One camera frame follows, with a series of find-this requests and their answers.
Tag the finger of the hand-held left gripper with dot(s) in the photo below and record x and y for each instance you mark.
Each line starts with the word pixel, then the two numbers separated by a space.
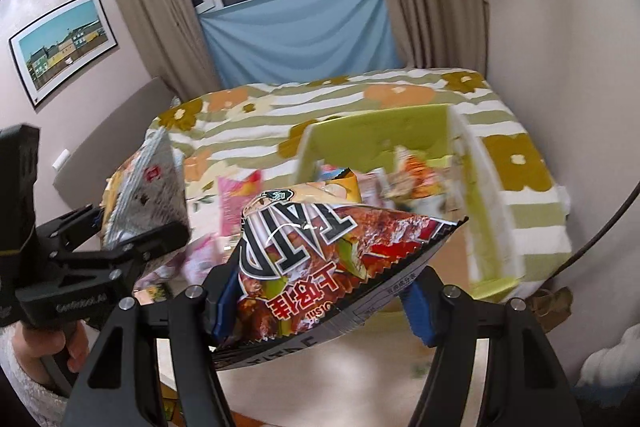
pixel 160 244
pixel 75 222

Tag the framed wall picture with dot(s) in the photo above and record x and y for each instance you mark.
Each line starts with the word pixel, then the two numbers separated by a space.
pixel 60 47

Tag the white wall socket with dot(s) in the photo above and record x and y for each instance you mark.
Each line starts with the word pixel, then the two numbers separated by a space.
pixel 61 160

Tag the white fluffy cloth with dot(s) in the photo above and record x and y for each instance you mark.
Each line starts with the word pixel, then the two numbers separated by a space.
pixel 615 362

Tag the red chip bag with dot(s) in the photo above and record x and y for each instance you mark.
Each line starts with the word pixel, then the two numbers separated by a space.
pixel 320 267

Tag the silver snack packet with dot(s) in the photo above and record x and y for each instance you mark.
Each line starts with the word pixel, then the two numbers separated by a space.
pixel 145 187

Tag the yellow snack packet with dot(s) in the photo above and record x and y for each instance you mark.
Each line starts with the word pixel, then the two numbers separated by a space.
pixel 342 187

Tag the green cardboard box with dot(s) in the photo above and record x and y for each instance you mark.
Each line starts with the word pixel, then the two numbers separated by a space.
pixel 375 137

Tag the floral striped blanket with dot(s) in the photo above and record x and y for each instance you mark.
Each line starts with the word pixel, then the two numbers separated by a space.
pixel 350 107

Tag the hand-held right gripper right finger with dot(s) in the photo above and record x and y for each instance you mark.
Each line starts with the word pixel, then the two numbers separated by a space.
pixel 420 312

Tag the brown crumpled item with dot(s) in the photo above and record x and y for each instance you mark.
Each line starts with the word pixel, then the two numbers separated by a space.
pixel 550 307

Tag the pink packet with yellow print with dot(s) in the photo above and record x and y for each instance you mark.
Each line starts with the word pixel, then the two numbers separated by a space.
pixel 235 202

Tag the person's left hand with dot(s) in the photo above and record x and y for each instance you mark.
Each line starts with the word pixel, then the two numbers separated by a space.
pixel 75 347

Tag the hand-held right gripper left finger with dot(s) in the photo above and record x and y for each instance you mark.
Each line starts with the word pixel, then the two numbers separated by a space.
pixel 226 307

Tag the grey headboard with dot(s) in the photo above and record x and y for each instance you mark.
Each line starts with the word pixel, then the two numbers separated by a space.
pixel 110 142

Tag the orange snack packet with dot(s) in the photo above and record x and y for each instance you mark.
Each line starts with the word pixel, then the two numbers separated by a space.
pixel 422 177

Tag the blue cloth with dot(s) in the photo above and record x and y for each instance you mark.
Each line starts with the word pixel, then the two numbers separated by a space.
pixel 300 37

